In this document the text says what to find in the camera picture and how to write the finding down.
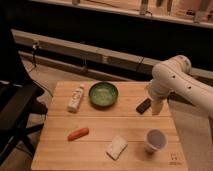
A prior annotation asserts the white folded sponge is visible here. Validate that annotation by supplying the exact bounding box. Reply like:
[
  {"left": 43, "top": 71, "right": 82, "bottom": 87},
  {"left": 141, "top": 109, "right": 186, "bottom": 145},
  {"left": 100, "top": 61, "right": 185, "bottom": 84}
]
[{"left": 106, "top": 136, "right": 128, "bottom": 160}]

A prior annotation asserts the black chair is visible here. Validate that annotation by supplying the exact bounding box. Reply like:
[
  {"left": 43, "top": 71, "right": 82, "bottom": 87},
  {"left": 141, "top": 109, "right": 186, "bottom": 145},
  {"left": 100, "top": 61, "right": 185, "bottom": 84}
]
[{"left": 0, "top": 30, "right": 47, "bottom": 166}]

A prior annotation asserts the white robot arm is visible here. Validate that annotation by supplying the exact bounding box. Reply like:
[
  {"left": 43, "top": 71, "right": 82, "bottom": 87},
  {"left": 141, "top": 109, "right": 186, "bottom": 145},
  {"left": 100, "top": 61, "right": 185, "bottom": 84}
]
[{"left": 147, "top": 55, "right": 213, "bottom": 118}]

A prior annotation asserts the white plastic bottle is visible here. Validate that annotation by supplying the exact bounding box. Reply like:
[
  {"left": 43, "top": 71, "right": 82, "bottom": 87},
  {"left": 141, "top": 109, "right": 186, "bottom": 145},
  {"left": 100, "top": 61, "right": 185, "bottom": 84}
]
[{"left": 67, "top": 84, "right": 84, "bottom": 113}]

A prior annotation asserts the white paper cup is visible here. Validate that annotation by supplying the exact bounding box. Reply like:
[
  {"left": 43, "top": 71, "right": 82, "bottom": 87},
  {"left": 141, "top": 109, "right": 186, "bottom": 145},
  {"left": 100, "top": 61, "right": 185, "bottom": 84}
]
[{"left": 145, "top": 129, "right": 167, "bottom": 153}]

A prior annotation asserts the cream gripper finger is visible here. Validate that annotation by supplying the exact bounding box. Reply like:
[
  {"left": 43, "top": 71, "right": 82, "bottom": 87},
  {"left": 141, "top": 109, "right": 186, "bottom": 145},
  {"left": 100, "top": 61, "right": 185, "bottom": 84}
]
[{"left": 151, "top": 100, "right": 163, "bottom": 115}]

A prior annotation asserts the orange carrot toy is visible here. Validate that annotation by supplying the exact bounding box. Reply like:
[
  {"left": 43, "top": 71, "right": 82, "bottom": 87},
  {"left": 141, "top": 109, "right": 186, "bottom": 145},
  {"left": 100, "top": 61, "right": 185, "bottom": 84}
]
[{"left": 67, "top": 127, "right": 89, "bottom": 141}]

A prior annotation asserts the green ceramic bowl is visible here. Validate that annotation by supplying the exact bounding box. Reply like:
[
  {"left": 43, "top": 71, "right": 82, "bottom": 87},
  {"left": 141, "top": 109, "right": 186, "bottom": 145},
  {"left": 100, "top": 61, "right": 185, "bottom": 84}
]
[{"left": 88, "top": 82, "right": 119, "bottom": 107}]

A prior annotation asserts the black rectangular block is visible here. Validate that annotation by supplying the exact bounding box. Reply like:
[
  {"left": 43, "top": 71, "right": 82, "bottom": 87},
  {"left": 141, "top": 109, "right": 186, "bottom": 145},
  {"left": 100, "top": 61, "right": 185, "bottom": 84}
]
[{"left": 136, "top": 98, "right": 151, "bottom": 114}]

